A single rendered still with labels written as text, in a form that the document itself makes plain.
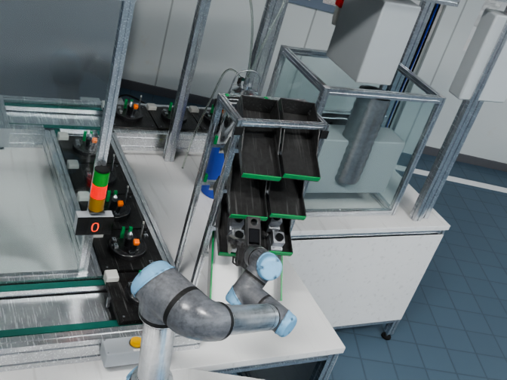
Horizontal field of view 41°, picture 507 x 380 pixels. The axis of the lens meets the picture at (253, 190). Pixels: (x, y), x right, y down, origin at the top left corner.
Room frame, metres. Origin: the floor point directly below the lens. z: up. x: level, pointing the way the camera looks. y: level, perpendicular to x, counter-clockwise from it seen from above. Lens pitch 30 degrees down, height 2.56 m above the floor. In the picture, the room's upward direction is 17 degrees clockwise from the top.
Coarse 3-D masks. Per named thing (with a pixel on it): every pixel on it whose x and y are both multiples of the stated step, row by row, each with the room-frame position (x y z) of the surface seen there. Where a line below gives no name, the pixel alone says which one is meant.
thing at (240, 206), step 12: (228, 144) 2.07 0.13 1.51; (228, 180) 1.98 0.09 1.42; (240, 180) 2.02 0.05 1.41; (252, 180) 2.04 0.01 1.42; (264, 180) 2.02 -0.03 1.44; (228, 192) 1.95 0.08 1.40; (240, 192) 1.98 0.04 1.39; (252, 192) 2.00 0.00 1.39; (264, 192) 1.99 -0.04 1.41; (228, 204) 1.91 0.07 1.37; (240, 204) 1.93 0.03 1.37; (252, 204) 1.96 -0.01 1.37; (264, 204) 1.97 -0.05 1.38; (240, 216) 1.88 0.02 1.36; (264, 216) 1.93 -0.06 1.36
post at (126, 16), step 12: (132, 12) 1.84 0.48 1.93; (120, 24) 1.83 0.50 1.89; (120, 36) 1.83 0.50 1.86; (120, 48) 1.84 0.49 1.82; (120, 60) 1.84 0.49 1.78; (120, 72) 1.84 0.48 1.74; (120, 84) 1.85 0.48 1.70; (108, 96) 1.83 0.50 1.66; (108, 108) 1.83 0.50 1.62; (108, 120) 1.84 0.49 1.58; (108, 132) 1.84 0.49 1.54; (108, 144) 1.84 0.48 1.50; (84, 240) 1.83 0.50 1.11; (84, 252) 1.83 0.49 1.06; (84, 264) 1.84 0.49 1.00
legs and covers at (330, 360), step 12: (288, 360) 1.89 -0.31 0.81; (300, 360) 1.92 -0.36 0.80; (312, 360) 1.95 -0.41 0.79; (324, 360) 1.99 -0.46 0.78; (228, 372) 1.76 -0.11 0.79; (240, 372) 2.40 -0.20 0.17; (252, 372) 2.41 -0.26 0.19; (264, 372) 2.33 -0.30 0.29; (276, 372) 2.27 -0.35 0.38; (288, 372) 2.20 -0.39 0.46; (300, 372) 2.14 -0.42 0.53; (312, 372) 2.02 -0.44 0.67; (324, 372) 1.99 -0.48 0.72
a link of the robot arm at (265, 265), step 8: (256, 256) 1.64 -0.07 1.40; (264, 256) 1.61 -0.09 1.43; (272, 256) 1.61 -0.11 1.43; (248, 264) 1.66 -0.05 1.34; (256, 264) 1.61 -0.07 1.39; (264, 264) 1.59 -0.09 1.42; (272, 264) 1.60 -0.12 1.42; (280, 264) 1.61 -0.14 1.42; (256, 272) 1.59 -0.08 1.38; (264, 272) 1.58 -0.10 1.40; (272, 272) 1.59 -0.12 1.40; (280, 272) 1.60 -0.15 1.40; (264, 280) 1.59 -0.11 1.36
